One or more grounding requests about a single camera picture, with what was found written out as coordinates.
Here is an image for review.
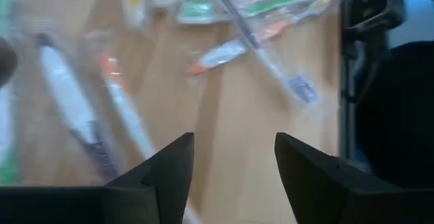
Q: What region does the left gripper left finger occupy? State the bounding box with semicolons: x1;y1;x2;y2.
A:
0;132;195;224

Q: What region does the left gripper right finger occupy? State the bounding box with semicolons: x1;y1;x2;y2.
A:
275;132;434;224

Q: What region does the black rounded object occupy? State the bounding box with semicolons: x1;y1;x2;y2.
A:
352;39;434;188

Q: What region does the purple toothbrush in clear wrapper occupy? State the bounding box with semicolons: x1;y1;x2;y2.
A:
36;33;120;184
202;0;319;105

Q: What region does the black table-level camera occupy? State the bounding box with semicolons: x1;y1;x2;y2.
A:
343;0;407;39

